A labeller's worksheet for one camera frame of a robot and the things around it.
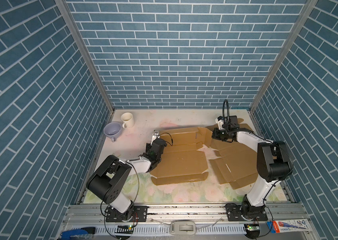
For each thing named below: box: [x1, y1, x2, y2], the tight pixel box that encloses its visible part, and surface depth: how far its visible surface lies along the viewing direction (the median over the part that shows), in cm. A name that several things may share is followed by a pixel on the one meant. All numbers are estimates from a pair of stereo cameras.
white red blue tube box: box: [266, 218, 313, 234], surface depth 71 cm
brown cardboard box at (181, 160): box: [149, 127, 213, 186], surface depth 91 cm
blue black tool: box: [60, 227, 96, 240], surface depth 68 cm
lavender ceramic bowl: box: [103, 122, 122, 143], surface depth 104 cm
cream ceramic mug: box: [121, 112, 134, 129], surface depth 105 cm
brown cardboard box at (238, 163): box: [205, 125, 258, 190], surface depth 91 cm
